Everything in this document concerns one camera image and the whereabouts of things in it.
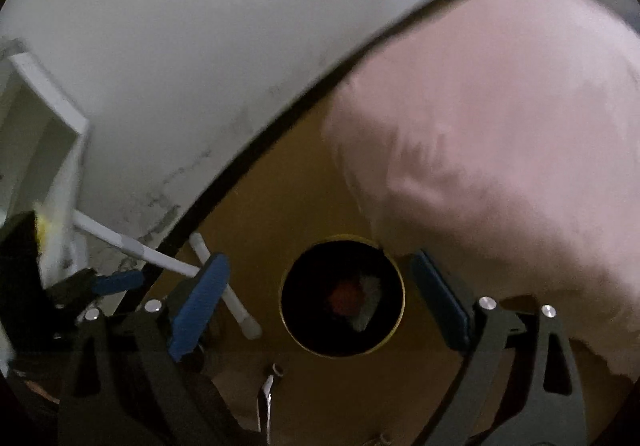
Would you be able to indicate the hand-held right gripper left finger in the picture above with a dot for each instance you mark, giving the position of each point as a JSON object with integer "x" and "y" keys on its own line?
{"x": 200, "y": 306}

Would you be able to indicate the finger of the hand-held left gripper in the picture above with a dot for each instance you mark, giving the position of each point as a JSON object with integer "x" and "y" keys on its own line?
{"x": 117, "y": 282}

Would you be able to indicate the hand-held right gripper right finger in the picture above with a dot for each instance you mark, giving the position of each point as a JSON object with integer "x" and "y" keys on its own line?
{"x": 440, "y": 301}

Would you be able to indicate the white wrapper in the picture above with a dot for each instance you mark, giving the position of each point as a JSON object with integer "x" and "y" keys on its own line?
{"x": 60, "y": 231}

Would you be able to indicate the black bin with gold rim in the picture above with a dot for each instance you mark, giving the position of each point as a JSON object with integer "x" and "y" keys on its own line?
{"x": 310, "y": 306}

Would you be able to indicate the white tubular rack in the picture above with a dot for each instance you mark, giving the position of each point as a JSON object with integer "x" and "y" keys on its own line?
{"x": 135, "y": 248}

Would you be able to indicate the crumpled white paper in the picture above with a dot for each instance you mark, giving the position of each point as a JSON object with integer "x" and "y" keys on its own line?
{"x": 369, "y": 303}

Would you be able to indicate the red item in bin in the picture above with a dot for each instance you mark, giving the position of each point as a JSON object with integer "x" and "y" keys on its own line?
{"x": 345, "y": 301}

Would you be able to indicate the metal stand leg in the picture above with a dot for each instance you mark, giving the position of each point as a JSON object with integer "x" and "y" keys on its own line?
{"x": 267, "y": 396}
{"x": 382, "y": 439}

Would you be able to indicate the pink blanket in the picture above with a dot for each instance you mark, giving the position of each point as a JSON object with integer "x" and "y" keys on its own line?
{"x": 475, "y": 125}

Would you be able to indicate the white wall shelf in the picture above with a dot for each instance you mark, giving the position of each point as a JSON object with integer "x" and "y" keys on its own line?
{"x": 45, "y": 90}

